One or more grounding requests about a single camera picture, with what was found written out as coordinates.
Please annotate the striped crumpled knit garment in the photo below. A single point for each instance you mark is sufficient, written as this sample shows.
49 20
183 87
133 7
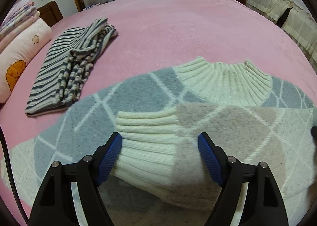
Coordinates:
81 67

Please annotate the striped folded knit top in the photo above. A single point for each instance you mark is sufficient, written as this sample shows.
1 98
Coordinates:
53 67

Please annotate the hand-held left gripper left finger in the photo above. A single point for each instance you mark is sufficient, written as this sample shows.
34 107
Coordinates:
110 156

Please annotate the folded striped blanket stack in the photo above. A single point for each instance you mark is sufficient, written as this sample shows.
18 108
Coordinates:
17 15

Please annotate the argyle knit sweater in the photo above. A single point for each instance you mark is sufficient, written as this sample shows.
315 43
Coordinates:
148 92

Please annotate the wooden headboard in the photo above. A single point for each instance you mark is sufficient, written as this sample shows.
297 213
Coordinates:
50 13

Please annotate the pink bed blanket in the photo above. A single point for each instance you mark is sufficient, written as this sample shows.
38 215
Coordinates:
173 30

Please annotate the pink cartoon print pillow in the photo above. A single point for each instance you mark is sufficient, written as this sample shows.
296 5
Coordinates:
19 55

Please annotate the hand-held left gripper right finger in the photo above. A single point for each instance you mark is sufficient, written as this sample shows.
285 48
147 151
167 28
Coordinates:
210 156

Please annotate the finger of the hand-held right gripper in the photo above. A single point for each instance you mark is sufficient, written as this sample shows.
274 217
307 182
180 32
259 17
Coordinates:
314 135

